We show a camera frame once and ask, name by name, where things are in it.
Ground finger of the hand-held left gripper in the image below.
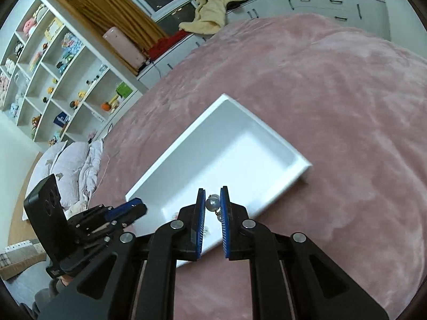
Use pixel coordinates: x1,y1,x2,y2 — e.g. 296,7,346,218
107,198,145,219
115,205,148,229

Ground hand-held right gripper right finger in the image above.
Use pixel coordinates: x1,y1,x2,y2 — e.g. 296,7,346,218
219,186,390,320

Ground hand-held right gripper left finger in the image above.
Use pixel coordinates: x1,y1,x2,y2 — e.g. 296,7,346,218
38,187,206,320

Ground pearl drop earring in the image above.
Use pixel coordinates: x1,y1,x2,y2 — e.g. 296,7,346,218
205,193,223,223

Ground white plastic storage box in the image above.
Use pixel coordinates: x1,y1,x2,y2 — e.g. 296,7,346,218
126,94,313,269

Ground cream plush toy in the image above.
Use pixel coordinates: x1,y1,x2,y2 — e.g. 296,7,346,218
65,202,89,219

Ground plaid floor mat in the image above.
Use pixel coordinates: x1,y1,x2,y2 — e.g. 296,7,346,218
0,238,47,279

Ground white quilted blanket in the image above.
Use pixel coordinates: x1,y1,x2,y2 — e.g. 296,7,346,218
78,138,104,204

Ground lilac pillow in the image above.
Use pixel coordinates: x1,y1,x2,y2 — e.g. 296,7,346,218
31,142,90,207

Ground person's leg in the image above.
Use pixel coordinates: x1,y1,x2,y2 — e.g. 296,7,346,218
31,278,72,317

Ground white open bookshelf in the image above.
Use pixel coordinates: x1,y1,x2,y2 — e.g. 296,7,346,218
0,0,149,150

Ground pink fluffy blanket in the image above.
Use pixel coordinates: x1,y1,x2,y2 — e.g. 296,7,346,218
87,13,427,320

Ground red cloth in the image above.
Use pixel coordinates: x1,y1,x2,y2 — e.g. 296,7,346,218
147,30,189,60

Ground assorted shelf plush toys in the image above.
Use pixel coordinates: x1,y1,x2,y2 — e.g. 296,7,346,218
0,3,110,147

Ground mustard yellow curtain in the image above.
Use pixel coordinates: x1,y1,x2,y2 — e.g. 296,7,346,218
50,0,167,74

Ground pale yellow fleece blanket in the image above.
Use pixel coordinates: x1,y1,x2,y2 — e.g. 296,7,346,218
179,0,248,35

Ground white window seat cabinet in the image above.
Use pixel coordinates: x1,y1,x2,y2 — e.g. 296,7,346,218
137,0,391,89

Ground thin white cable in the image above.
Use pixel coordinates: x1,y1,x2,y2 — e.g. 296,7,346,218
98,120,114,187

